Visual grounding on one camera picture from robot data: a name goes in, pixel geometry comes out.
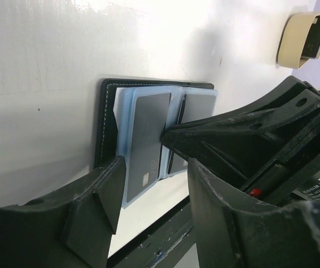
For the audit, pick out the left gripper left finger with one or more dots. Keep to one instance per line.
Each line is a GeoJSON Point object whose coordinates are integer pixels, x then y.
{"type": "Point", "coordinates": [69, 227]}

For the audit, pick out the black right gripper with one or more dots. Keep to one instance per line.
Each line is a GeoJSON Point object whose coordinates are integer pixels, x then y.
{"type": "Point", "coordinates": [270, 146]}

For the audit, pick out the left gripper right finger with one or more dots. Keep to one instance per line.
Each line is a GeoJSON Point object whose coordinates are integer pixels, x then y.
{"type": "Point", "coordinates": [234, 229]}

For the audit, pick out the dark credit card sleeve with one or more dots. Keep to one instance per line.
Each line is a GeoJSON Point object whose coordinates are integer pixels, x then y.
{"type": "Point", "coordinates": [149, 121]}
{"type": "Point", "coordinates": [193, 107]}

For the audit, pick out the black leather card holder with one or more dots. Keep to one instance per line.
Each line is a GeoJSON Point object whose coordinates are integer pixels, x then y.
{"type": "Point", "coordinates": [132, 116]}

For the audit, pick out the beige card tray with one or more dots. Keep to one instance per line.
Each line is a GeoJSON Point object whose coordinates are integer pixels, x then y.
{"type": "Point", "coordinates": [293, 40]}

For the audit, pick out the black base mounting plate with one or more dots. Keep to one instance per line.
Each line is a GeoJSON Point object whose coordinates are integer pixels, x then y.
{"type": "Point", "coordinates": [162, 244]}

